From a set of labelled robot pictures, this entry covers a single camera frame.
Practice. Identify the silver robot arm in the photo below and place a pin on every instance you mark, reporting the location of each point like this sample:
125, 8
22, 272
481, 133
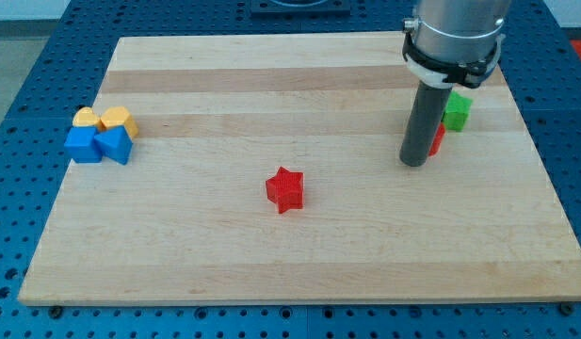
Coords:
449, 42

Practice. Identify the red star block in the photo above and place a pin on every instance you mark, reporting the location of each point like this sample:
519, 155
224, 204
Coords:
285, 189

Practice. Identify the green star block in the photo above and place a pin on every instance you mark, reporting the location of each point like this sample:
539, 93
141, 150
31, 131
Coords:
457, 112

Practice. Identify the wooden board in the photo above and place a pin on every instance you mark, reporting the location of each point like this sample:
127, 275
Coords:
266, 171

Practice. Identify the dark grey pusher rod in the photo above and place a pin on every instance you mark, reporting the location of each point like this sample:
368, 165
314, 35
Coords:
427, 112

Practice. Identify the small red block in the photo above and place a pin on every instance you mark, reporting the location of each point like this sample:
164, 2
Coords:
437, 141

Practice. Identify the blue triangle block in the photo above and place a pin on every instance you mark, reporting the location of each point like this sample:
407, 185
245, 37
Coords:
115, 144

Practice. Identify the yellow hexagon block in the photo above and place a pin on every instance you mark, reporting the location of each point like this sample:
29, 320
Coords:
120, 116

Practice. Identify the blue cube block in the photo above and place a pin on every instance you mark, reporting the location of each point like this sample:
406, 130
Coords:
81, 145

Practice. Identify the yellow heart block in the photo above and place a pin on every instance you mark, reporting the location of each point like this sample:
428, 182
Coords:
86, 117

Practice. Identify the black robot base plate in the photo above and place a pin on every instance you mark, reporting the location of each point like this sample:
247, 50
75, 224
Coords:
298, 7

